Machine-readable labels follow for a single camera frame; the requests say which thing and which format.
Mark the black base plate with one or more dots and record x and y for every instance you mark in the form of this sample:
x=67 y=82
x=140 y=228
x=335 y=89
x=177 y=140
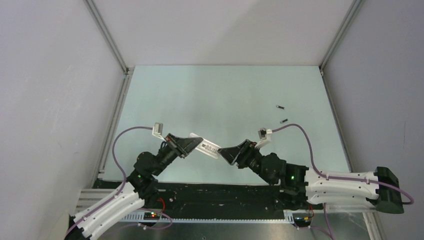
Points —
x=189 y=201

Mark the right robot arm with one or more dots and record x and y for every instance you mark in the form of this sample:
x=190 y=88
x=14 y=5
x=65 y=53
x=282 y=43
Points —
x=300 y=185

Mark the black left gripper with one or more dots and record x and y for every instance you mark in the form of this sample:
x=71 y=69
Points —
x=184 y=145

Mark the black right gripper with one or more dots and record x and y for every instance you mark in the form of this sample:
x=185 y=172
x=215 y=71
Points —
x=231 y=153

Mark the aluminium frame rail left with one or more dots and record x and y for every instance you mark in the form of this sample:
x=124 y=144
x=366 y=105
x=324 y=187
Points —
x=115 y=99

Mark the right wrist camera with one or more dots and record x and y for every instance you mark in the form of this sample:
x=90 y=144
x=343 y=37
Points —
x=264 y=137

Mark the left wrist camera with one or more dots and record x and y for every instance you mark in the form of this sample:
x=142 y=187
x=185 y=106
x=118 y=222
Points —
x=157 y=130

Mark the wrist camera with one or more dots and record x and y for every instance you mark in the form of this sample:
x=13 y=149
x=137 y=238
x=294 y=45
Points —
x=264 y=137
x=157 y=130

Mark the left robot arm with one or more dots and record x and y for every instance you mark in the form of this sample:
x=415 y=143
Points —
x=137 y=189

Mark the white remote control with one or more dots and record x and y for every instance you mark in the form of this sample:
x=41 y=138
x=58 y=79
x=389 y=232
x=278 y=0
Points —
x=206 y=147

